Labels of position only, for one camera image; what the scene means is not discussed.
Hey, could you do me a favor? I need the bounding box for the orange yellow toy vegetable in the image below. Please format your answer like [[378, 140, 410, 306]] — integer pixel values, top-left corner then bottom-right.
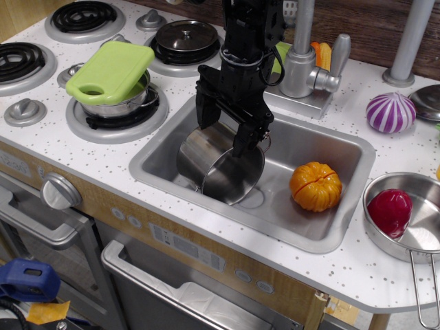
[[310, 41, 332, 71]]

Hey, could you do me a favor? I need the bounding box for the grey support pole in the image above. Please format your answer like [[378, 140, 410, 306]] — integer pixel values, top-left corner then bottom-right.
[[382, 0, 435, 88]]

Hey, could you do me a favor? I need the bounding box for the stove burner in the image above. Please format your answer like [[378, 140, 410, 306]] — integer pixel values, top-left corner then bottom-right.
[[44, 1, 126, 44], [1, 42, 57, 96], [144, 36, 223, 78], [66, 85, 169, 144]]

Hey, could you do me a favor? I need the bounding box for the grey stove knob left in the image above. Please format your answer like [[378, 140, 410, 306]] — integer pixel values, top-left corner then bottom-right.
[[4, 98, 47, 127]]

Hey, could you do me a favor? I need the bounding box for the oven door handle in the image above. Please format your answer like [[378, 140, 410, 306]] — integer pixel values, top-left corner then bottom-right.
[[1, 186, 89, 250]]

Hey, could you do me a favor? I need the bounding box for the blue clamp tool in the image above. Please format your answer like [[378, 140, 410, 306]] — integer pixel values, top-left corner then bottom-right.
[[1, 258, 61, 303]]

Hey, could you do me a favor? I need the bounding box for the silver toy faucet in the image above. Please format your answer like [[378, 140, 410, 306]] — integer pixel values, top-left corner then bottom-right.
[[264, 1, 351, 120]]

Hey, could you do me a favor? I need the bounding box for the grey stove knob top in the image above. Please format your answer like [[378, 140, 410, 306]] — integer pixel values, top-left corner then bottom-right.
[[135, 9, 167, 32]]

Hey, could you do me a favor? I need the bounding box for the dishwasher door handle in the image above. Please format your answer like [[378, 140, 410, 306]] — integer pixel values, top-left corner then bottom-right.
[[101, 240, 273, 329]]

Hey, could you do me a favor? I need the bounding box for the green plastic cutting board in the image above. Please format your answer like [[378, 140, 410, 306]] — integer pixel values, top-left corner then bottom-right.
[[65, 41, 155, 105]]

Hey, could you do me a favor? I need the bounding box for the back right stove burner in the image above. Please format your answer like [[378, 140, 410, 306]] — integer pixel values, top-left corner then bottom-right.
[[144, 36, 223, 78]]

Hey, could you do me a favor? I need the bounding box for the silver oven knob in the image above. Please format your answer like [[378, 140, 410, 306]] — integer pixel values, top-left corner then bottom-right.
[[40, 173, 82, 210]]

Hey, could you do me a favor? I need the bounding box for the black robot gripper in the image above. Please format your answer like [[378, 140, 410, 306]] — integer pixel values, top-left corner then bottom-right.
[[196, 47, 274, 157]]

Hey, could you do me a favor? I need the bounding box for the steel frying pan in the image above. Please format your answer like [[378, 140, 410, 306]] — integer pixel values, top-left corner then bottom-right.
[[362, 172, 439, 329]]

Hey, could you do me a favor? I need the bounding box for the red toy fruit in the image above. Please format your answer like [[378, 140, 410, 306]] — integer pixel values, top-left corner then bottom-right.
[[367, 189, 413, 239]]

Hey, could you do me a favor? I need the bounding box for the grey stove knob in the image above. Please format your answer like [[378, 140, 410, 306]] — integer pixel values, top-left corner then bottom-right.
[[57, 63, 84, 89], [4, 98, 47, 127], [135, 9, 167, 32]]

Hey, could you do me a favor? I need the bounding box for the orange toy pumpkin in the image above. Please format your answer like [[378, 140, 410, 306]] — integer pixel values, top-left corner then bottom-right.
[[289, 162, 342, 212]]

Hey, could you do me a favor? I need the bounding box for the steel lid at right edge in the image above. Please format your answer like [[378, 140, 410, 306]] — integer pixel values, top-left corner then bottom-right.
[[409, 84, 440, 122]]

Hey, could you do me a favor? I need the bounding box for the stainless steel sink basin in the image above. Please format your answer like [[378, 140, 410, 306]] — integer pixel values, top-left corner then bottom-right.
[[129, 98, 375, 254]]

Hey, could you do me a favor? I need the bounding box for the front stove burner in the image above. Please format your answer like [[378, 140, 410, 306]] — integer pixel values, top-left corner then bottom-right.
[[66, 85, 169, 144]]

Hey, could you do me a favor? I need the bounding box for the yellow tape piece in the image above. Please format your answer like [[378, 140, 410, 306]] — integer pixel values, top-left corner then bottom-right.
[[25, 301, 70, 325]]

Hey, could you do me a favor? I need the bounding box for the grey stove knob middle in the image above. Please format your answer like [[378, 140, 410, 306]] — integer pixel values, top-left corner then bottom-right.
[[57, 63, 84, 89]]

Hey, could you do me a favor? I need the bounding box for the purple striped toy onion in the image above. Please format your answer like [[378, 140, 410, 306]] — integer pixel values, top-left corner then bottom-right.
[[366, 92, 416, 134]]

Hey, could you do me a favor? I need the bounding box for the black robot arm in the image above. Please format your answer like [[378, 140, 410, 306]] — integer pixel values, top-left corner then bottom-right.
[[196, 1, 286, 157]]

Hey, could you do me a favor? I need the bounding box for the back left stove burner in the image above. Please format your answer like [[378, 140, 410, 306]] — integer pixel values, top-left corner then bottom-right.
[[44, 1, 126, 44]]

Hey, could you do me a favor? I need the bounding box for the steel pot on burner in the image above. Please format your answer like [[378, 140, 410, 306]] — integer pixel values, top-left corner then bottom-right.
[[80, 70, 159, 119]]

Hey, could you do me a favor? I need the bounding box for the steel pot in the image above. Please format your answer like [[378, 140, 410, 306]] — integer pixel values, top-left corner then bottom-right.
[[176, 122, 265, 205], [80, 70, 159, 119]]

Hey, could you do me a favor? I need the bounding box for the steel pot lid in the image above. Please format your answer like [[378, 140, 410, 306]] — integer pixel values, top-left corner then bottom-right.
[[155, 20, 218, 52]]

